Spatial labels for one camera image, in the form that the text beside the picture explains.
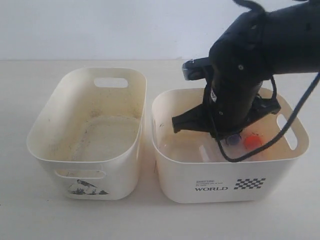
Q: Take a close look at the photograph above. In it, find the blue capped tube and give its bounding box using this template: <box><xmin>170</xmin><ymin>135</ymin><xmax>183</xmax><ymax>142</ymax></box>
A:
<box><xmin>224</xmin><ymin>134</ymin><xmax>247</xmax><ymax>159</ymax></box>

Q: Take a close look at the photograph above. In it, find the white WORLD bin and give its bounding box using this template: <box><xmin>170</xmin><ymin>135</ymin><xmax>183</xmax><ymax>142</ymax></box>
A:
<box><xmin>151</xmin><ymin>88</ymin><xmax>309</xmax><ymax>204</ymax></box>

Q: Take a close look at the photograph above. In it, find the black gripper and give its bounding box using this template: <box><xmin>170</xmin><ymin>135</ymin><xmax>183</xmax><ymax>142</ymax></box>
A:
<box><xmin>171</xmin><ymin>78</ymin><xmax>281</xmax><ymax>139</ymax></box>

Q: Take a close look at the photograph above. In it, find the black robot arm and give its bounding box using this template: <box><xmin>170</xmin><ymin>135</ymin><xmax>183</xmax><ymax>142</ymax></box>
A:
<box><xmin>172</xmin><ymin>0</ymin><xmax>320</xmax><ymax>138</ymax></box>

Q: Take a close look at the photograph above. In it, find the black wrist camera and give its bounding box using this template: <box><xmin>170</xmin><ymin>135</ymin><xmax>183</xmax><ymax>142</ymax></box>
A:
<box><xmin>181</xmin><ymin>57</ymin><xmax>214</xmax><ymax>81</ymax></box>

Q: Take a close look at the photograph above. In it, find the orange capped tube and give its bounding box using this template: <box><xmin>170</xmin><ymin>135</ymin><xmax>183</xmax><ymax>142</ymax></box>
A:
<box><xmin>243</xmin><ymin>134</ymin><xmax>266</xmax><ymax>162</ymax></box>

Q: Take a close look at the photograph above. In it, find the white plastic bin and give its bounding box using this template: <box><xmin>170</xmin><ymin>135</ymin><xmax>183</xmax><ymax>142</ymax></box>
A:
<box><xmin>26</xmin><ymin>67</ymin><xmax>147</xmax><ymax>201</ymax></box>

